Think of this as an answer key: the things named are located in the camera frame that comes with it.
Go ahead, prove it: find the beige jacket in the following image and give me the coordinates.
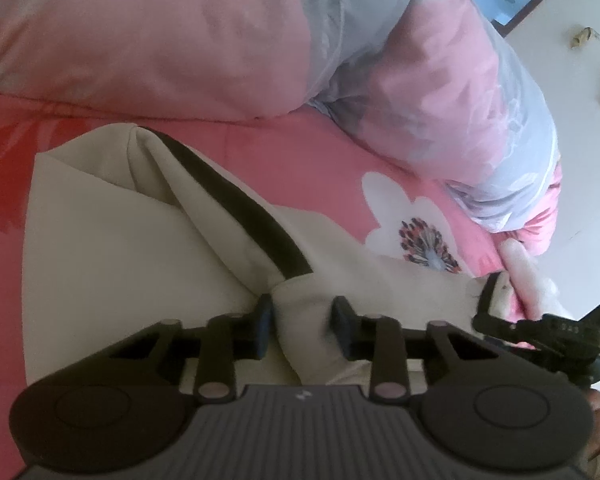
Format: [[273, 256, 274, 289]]
[[20, 122, 511, 396]]

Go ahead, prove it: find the wall hook rack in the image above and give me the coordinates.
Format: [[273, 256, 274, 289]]
[[570, 26, 600, 111]]

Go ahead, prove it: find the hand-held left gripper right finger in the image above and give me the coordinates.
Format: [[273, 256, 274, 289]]
[[330, 296, 503, 403]]

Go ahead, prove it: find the pink grey floral quilt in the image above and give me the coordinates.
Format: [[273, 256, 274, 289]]
[[0, 0, 563, 256]]

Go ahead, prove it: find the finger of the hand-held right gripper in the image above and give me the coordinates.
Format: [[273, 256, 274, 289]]
[[471, 312, 538, 348]]

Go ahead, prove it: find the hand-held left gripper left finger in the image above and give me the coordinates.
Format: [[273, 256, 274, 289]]
[[107, 292, 276, 403]]

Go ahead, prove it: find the white fluffy garment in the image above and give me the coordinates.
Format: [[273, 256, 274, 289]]
[[500, 239, 576, 321]]

